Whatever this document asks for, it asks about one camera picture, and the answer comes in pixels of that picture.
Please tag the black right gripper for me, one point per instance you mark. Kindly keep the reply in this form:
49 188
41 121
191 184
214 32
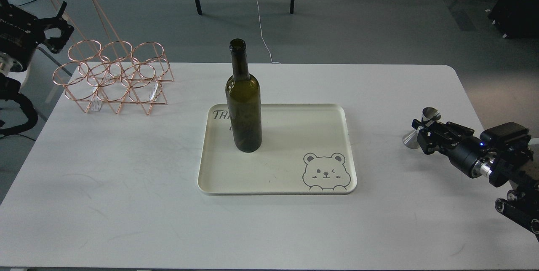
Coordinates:
467 154

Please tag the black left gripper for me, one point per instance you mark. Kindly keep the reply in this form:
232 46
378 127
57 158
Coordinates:
21 33

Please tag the silver metal jigger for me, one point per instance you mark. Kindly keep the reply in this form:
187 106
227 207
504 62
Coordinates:
429 115

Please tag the dark green wine bottle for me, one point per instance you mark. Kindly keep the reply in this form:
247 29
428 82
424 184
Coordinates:
243 100

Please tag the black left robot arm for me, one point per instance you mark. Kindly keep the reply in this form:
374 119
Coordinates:
10 89

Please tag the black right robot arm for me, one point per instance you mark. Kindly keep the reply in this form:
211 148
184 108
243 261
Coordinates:
501 154

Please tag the cream bear serving tray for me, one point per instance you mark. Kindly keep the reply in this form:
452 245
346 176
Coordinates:
305 149

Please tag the black equipment case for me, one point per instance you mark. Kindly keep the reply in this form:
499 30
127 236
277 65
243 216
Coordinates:
516 18

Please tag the copper wire wine rack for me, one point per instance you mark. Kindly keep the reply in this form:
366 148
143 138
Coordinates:
113 72

